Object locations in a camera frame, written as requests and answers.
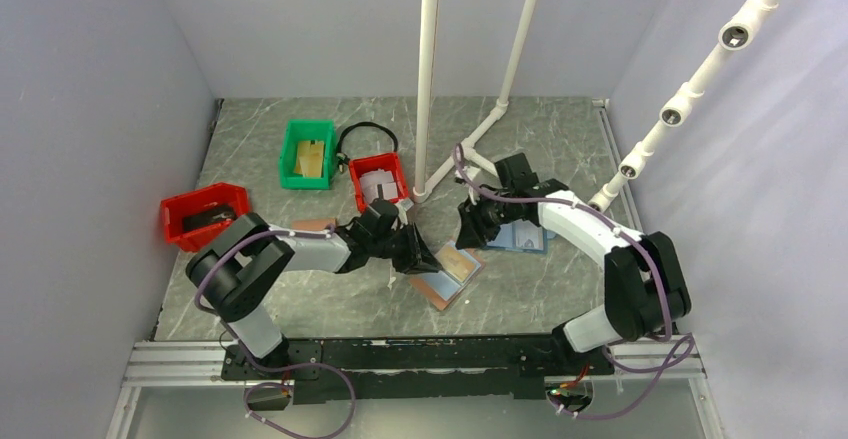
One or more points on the large red bin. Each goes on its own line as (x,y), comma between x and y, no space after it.
(174,209)

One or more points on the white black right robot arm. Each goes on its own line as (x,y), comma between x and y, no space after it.
(644,290)

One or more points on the white cards in red bin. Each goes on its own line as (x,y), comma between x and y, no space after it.
(378,184)

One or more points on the white PVC camera pole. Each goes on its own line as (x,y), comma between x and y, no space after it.
(735,35)

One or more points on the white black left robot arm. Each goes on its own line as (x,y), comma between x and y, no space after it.
(234,273)

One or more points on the small red bin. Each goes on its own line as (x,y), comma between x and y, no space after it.
(388,161)

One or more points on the green bin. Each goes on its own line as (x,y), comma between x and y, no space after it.
(300,130)

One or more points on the black item in red bin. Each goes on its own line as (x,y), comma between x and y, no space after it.
(217,214)

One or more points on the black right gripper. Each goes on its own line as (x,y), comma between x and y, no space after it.
(473,226)

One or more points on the yellow cards in green bin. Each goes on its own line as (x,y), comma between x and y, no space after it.
(309,159)

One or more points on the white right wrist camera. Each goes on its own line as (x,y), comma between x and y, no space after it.
(467,174)

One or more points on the tan closed card holder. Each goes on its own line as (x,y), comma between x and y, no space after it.
(315,224)

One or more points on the white PVC pipe frame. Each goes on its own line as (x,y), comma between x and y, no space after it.
(423,183)

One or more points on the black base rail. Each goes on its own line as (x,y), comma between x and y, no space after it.
(521,366)

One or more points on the blue card holder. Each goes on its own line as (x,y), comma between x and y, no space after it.
(521,236)

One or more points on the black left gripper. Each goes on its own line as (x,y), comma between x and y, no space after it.
(425,261)

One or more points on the tan card holder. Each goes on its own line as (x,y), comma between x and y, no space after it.
(439,289)
(315,224)

